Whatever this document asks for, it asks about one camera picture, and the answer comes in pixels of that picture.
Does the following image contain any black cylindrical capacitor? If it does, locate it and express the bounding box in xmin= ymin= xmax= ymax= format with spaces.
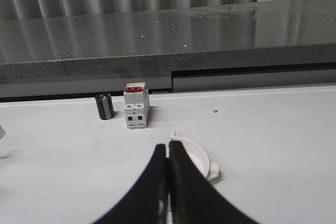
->
xmin=95 ymin=92 xmax=114 ymax=120

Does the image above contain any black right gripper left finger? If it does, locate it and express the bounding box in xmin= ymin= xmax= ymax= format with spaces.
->
xmin=95 ymin=144 xmax=168 ymax=223

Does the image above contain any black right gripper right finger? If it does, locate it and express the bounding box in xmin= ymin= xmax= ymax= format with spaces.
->
xmin=168 ymin=141 xmax=257 ymax=223

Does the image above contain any grey stone countertop ledge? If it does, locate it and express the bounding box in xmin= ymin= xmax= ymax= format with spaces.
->
xmin=1 ymin=0 xmax=335 ymax=99

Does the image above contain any white half pipe clamp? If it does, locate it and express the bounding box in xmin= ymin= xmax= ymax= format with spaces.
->
xmin=170 ymin=131 xmax=220 ymax=181

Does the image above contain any white circuit breaker red switch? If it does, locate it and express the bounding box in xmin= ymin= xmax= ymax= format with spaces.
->
xmin=123 ymin=82 xmax=150 ymax=129

